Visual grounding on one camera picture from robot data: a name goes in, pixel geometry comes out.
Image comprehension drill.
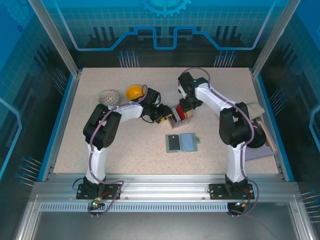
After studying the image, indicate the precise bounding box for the red card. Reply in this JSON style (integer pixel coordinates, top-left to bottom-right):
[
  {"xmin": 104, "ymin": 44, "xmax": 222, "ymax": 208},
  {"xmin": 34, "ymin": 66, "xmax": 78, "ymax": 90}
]
[{"xmin": 174, "ymin": 104, "xmax": 187, "ymax": 121}]

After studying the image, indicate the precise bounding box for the clear plastic card box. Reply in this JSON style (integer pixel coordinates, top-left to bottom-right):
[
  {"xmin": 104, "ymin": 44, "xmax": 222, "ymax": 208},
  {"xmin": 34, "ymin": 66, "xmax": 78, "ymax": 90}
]
[{"xmin": 168, "ymin": 106, "xmax": 195, "ymax": 130}]

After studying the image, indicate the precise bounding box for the black card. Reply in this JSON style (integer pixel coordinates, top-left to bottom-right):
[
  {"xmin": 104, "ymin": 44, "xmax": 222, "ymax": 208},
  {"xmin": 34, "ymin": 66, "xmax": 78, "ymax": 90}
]
[{"xmin": 167, "ymin": 134, "xmax": 181, "ymax": 152}]

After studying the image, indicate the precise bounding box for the green leather card holder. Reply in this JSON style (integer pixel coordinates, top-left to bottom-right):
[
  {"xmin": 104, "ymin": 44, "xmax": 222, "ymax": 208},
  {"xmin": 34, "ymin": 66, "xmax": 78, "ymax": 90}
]
[{"xmin": 165, "ymin": 132, "xmax": 201, "ymax": 153}]

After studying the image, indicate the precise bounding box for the orange plastic bowl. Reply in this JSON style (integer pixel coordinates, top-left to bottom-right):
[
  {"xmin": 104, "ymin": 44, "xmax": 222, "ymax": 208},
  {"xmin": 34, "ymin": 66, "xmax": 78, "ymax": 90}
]
[{"xmin": 125, "ymin": 85, "xmax": 148, "ymax": 101}]

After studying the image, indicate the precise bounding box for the beige cloth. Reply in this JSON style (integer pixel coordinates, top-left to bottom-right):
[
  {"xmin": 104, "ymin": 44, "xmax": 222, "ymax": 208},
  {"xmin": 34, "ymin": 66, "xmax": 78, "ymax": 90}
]
[{"xmin": 246, "ymin": 101, "xmax": 265, "ymax": 118}]

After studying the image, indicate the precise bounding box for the aluminium base beam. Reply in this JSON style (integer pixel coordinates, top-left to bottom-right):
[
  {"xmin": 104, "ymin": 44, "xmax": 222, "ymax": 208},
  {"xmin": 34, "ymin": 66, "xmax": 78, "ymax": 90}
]
[{"xmin": 32, "ymin": 173, "xmax": 298, "ymax": 201}]

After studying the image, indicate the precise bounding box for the black round dish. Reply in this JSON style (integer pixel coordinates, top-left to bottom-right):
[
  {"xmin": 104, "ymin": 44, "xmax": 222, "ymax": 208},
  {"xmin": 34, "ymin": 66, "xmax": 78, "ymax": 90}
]
[{"xmin": 247, "ymin": 129, "xmax": 267, "ymax": 150}]

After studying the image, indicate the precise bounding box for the lavender board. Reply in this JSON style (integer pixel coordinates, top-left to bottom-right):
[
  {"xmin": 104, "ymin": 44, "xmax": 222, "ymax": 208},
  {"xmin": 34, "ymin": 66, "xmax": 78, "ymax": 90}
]
[{"xmin": 243, "ymin": 147, "xmax": 276, "ymax": 162}]

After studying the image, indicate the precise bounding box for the steel sheet tray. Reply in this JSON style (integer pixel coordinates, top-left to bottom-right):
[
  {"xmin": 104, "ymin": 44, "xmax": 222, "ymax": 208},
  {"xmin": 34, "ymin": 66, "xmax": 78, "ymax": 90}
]
[{"xmin": 14, "ymin": 194, "xmax": 318, "ymax": 240}]

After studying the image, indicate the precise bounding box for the small LED connector board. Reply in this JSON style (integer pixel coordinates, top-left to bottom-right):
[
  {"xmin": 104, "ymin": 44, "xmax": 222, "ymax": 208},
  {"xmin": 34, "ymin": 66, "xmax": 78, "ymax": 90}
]
[
  {"xmin": 90, "ymin": 198, "xmax": 105, "ymax": 210},
  {"xmin": 233, "ymin": 201, "xmax": 252, "ymax": 210}
]

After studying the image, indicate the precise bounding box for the black left camera cable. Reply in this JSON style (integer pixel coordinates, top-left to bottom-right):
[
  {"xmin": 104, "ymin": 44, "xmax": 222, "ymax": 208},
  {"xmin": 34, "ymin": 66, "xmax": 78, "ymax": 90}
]
[{"xmin": 141, "ymin": 113, "xmax": 157, "ymax": 124}]

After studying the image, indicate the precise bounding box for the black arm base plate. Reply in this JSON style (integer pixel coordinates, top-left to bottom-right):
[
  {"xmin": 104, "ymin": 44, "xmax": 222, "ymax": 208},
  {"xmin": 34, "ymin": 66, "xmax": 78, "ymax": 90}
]
[
  {"xmin": 208, "ymin": 183, "xmax": 256, "ymax": 201},
  {"xmin": 76, "ymin": 183, "xmax": 123, "ymax": 201}
]

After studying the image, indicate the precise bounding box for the slotted cable duct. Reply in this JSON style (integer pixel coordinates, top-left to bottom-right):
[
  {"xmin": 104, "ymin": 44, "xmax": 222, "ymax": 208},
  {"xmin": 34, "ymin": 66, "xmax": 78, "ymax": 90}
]
[{"xmin": 38, "ymin": 202, "xmax": 232, "ymax": 213}]

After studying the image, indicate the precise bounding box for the aluminium side rail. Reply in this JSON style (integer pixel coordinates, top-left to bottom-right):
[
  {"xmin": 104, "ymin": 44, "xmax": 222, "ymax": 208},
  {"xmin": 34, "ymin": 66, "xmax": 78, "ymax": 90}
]
[{"xmin": 41, "ymin": 71, "xmax": 82, "ymax": 182}]

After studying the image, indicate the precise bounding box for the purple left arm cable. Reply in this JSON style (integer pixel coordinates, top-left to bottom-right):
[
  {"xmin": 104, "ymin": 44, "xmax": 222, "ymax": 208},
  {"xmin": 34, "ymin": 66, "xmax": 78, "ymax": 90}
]
[{"xmin": 87, "ymin": 84, "xmax": 149, "ymax": 219}]

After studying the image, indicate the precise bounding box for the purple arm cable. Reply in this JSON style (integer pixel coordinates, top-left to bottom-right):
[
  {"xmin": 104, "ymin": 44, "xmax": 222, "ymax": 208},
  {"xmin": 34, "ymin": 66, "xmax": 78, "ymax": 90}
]
[
  {"xmin": 87, "ymin": 84, "xmax": 149, "ymax": 219},
  {"xmin": 181, "ymin": 67, "xmax": 260, "ymax": 219}
]

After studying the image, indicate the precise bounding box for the aluminium frame post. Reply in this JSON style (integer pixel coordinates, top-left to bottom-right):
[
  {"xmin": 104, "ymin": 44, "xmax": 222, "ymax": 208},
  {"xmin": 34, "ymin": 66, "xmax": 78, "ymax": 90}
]
[
  {"xmin": 251, "ymin": 0, "xmax": 302, "ymax": 77},
  {"xmin": 27, "ymin": 0, "xmax": 82, "ymax": 77}
]

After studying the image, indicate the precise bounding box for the thin black base cable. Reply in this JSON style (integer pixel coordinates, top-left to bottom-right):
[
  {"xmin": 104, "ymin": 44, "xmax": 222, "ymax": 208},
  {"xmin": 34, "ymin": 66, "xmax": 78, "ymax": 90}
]
[{"xmin": 72, "ymin": 176, "xmax": 85, "ymax": 191}]

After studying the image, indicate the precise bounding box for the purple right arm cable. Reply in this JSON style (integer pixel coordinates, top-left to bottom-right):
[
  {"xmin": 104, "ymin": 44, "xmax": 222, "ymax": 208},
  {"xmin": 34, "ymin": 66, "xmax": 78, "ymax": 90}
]
[{"xmin": 181, "ymin": 67, "xmax": 260, "ymax": 219}]

